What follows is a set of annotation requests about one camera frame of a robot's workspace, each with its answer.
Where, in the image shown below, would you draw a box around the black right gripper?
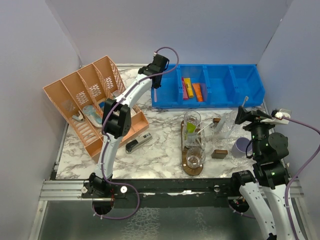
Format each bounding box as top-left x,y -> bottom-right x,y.
235,105 -> 279,158

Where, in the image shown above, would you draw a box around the clear cup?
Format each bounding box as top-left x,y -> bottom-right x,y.
210,110 -> 237,150
186,146 -> 206,169
183,110 -> 202,134

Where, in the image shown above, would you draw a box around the white toothbrush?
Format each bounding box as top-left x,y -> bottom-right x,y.
197,122 -> 214,135

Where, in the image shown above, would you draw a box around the lilac plastic cup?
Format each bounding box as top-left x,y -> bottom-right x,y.
231,137 -> 252,158

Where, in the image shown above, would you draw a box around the lime green toothpaste tube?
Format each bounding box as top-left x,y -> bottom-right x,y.
186,121 -> 197,134

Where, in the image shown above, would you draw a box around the white tube black cap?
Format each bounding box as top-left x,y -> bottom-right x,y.
184,132 -> 198,148

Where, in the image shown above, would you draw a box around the white tube orange cap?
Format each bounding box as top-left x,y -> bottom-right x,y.
217,129 -> 233,140

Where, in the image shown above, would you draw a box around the clear jar brown lid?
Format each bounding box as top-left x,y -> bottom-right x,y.
210,117 -> 221,129

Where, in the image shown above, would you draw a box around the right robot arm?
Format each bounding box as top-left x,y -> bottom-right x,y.
229,106 -> 305,240

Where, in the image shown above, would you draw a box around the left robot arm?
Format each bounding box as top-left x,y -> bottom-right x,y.
86,53 -> 169,198

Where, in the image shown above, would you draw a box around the yellow toothpaste tube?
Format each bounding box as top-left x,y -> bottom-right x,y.
183,78 -> 194,99

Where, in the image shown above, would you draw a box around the magenta toothpaste box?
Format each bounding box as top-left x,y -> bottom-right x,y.
181,77 -> 189,100

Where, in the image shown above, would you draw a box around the orange toothpaste tube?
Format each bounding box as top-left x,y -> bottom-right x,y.
192,83 -> 204,102

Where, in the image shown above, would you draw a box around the clear front cup on tray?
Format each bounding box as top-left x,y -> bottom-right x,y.
186,146 -> 206,169

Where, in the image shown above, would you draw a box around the brown wooden tray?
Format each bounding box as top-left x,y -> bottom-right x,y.
180,120 -> 203,176

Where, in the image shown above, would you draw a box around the blue bin with toothbrushes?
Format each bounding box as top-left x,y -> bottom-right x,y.
151,66 -> 181,109

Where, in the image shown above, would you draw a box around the blue bin with jar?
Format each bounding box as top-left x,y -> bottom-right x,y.
232,64 -> 265,107

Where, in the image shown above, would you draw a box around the blue bin with toothpastes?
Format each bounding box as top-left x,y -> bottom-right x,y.
178,64 -> 210,108

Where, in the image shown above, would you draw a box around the clear textured glass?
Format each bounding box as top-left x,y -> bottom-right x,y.
181,126 -> 206,150

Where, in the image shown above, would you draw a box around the small red white boxes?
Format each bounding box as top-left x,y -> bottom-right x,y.
130,105 -> 141,118

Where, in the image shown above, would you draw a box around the light blue razor package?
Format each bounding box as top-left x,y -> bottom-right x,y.
82,105 -> 102,128

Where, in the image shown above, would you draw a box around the peach desk organizer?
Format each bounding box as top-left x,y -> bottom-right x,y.
42,55 -> 150,165

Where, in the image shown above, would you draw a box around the black silver stapler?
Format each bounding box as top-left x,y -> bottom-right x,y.
125,133 -> 153,154

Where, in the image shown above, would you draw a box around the small white clip tool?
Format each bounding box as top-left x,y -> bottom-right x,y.
72,110 -> 85,122

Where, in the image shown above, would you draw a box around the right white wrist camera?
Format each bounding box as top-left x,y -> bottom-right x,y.
260,108 -> 292,125

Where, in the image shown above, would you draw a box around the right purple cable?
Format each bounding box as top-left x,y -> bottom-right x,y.
228,116 -> 320,240

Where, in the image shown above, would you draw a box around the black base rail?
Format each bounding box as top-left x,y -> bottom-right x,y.
81,178 -> 240,209

